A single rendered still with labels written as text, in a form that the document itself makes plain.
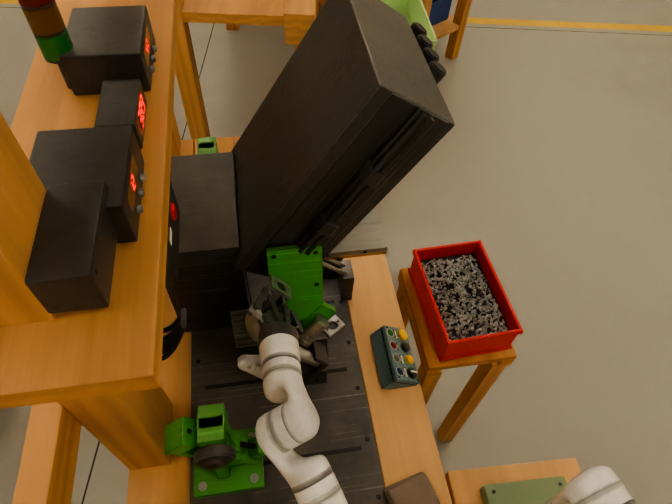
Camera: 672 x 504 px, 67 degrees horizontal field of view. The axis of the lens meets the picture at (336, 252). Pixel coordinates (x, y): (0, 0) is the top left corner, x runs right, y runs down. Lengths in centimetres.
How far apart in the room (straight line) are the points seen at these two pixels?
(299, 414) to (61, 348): 36
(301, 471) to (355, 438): 43
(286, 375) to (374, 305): 57
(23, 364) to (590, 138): 345
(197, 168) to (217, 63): 268
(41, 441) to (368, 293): 86
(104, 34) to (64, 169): 33
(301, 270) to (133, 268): 45
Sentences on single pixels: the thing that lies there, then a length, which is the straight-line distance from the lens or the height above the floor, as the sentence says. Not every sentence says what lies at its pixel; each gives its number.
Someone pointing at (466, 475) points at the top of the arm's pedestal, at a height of 85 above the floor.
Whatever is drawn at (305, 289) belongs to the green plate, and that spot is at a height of 116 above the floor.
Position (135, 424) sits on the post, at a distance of 105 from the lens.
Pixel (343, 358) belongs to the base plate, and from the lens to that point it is 133.
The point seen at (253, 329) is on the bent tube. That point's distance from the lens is 114.
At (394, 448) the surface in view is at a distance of 127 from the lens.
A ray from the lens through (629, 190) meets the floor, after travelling 348.
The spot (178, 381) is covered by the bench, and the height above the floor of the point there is 88.
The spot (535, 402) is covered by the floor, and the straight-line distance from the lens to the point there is 244.
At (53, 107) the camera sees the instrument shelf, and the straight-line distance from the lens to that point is 102.
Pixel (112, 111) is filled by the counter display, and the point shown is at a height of 159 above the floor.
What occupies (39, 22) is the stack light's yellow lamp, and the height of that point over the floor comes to 167.
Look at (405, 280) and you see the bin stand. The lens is 160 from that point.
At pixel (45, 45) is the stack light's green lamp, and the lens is 99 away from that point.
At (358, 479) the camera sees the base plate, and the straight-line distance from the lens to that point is 124.
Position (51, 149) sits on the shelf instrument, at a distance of 81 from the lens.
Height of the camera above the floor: 210
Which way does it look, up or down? 53 degrees down
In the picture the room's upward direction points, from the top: 4 degrees clockwise
